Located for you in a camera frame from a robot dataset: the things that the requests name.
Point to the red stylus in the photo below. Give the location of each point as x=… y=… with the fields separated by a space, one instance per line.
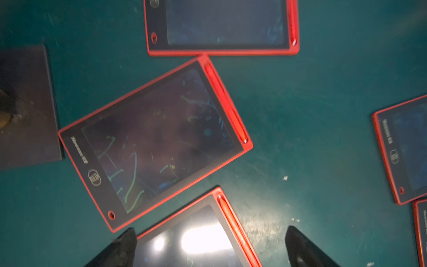
x=227 y=103
x=238 y=231

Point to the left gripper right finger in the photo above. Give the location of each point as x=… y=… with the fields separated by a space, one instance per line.
x=302 y=252

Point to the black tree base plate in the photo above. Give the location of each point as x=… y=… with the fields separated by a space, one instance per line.
x=29 y=123

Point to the red tablet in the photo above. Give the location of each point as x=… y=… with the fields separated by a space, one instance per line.
x=222 y=28
x=153 y=143
x=197 y=235
x=401 y=131
x=420 y=222

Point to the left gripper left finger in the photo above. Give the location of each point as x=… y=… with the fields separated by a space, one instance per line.
x=120 y=253

